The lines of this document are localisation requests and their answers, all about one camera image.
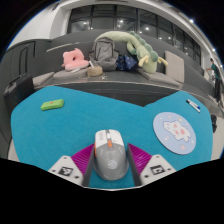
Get green eraser block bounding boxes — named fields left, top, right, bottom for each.
left=40, top=98, right=65, bottom=112

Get grey white orange computer mouse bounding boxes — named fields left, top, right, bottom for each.
left=92, top=128, right=130, bottom=181

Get ceiling lights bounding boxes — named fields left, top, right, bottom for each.
left=187, top=17, right=224, bottom=54

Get flat grey seat cushion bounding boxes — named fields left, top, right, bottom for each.
left=32, top=71, right=55, bottom=88
left=53, top=67, right=89, bottom=81
left=138, top=68, right=181, bottom=88

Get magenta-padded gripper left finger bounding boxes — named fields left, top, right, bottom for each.
left=48, top=143, right=96, bottom=188

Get green dragon plush toy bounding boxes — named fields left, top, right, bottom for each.
left=94, top=30, right=169, bottom=74

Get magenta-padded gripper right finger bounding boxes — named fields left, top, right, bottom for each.
left=126, top=143, right=177, bottom=187

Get navy patterned bag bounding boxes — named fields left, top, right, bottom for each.
left=115, top=54, right=139, bottom=72

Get round light blue mouse pad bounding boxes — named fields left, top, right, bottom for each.
left=152, top=111, right=197, bottom=156

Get white marker blue cap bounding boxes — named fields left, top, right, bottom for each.
left=185, top=98, right=202, bottom=113

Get pink plush toy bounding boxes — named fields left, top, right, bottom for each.
left=61, top=47, right=90, bottom=72

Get upright grey seat cushion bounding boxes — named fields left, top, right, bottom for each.
left=164, top=50, right=185, bottom=84

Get black suitcase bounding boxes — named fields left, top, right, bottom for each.
left=3, top=73, right=35, bottom=116

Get dark grey tiered bench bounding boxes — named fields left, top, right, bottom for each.
left=31, top=29, right=218, bottom=108

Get black bag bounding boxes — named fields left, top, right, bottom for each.
left=210, top=114, right=218, bottom=134

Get tan round pouch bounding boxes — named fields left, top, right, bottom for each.
left=86, top=65, right=104, bottom=78

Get person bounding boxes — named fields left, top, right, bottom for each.
left=205, top=57, right=223, bottom=103

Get grey backpack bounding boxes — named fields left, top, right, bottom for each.
left=88, top=36, right=120, bottom=72

